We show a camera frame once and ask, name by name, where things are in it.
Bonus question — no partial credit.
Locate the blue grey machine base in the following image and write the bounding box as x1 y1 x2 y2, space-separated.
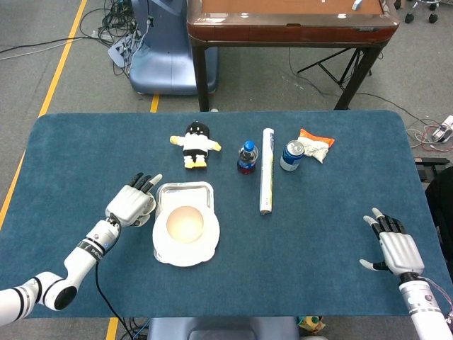
129 0 219 96

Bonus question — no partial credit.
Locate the black tripod stand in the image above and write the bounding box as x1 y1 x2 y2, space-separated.
296 47 373 89

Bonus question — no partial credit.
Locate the blue white drink can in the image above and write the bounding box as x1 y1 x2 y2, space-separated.
279 140 306 173

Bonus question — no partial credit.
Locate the black wheeled office chair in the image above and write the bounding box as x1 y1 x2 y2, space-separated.
394 0 440 25

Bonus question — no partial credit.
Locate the black seat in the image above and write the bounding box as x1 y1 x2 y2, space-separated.
415 157 453 249

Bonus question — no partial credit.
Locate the blue grey robot torso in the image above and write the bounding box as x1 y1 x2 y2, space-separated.
147 316 302 340

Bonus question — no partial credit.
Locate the white power adapter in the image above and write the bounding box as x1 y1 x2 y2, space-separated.
432 115 453 145

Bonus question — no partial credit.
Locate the brown mahjong table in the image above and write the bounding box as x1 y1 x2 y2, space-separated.
186 0 401 113

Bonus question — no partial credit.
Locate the white cling film roll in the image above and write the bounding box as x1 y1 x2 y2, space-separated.
259 127 276 216

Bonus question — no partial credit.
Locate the yellow toy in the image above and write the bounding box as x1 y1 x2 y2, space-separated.
297 316 326 334

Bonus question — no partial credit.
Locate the silver metal tray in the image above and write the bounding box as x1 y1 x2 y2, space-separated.
154 181 217 265

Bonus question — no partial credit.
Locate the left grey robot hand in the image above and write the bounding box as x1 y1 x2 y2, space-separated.
105 172 164 228

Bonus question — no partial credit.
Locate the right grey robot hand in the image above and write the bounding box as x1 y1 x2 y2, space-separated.
359 207 425 277

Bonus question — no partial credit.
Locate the white round plate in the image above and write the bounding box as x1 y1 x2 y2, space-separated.
151 207 221 268

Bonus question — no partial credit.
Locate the blue cap cola bottle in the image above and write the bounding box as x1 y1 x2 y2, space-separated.
236 140 259 176

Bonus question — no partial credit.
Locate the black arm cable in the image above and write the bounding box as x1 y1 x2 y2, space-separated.
93 212 134 340

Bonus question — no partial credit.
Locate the grey power strip with cables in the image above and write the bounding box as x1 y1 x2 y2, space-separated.
79 0 149 77

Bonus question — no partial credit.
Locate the blue felt table mat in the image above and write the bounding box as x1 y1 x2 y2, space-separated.
0 110 447 319

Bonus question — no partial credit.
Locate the penguin plush toy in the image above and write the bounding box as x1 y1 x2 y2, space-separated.
169 121 223 170

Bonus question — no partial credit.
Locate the crumpled orange white snack bag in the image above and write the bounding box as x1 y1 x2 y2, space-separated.
296 128 336 164

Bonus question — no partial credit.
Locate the cream bowl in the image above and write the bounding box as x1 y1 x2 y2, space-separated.
166 206 205 244

